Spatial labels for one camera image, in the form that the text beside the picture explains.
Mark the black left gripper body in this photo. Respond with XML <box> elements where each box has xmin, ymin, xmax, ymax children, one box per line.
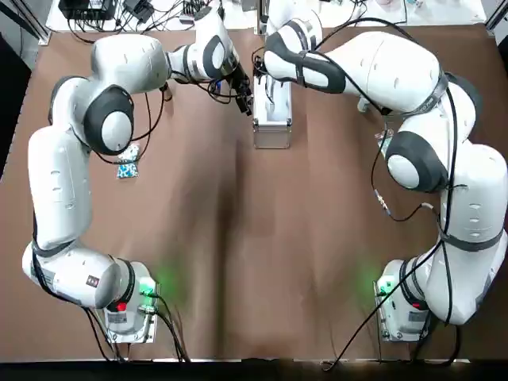
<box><xmin>225</xmin><ymin>63</ymin><xmax>252</xmax><ymax>98</ymax></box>

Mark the silver aluminium medicine case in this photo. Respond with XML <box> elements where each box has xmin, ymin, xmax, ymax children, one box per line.
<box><xmin>252</xmin><ymin>74</ymin><xmax>294</xmax><ymax>151</ymax></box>

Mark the grey usb hub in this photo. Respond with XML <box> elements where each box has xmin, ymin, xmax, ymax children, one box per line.
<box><xmin>180</xmin><ymin>6</ymin><xmax>210</xmax><ymax>24</ymax></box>

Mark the black power adapter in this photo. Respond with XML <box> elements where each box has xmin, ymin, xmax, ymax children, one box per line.
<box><xmin>121</xmin><ymin>0</ymin><xmax>155</xmax><ymax>24</ymax></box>

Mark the blue white capsule packet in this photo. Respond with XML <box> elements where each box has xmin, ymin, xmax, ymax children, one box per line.
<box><xmin>115</xmin><ymin>141</ymin><xmax>141</xmax><ymax>180</ymax></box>

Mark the silver foil packet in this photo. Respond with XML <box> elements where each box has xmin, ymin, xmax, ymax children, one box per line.
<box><xmin>374</xmin><ymin>127</ymin><xmax>394</xmax><ymax>151</ymax></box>

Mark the aluminium frame post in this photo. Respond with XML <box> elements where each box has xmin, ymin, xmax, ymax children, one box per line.
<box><xmin>256</xmin><ymin>0</ymin><xmax>271</xmax><ymax>36</ymax></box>

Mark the silver cable connector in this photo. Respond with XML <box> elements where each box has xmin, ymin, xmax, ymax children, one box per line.
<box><xmin>374</xmin><ymin>189</ymin><xmax>440</xmax><ymax>221</ymax></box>

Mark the black network switch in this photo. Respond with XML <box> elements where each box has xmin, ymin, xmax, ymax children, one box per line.
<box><xmin>58</xmin><ymin>0</ymin><xmax>119</xmax><ymax>21</ymax></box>

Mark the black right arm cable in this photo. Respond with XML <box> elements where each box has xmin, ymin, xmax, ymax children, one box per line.
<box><xmin>253</xmin><ymin>15</ymin><xmax>464</xmax><ymax>372</ymax></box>

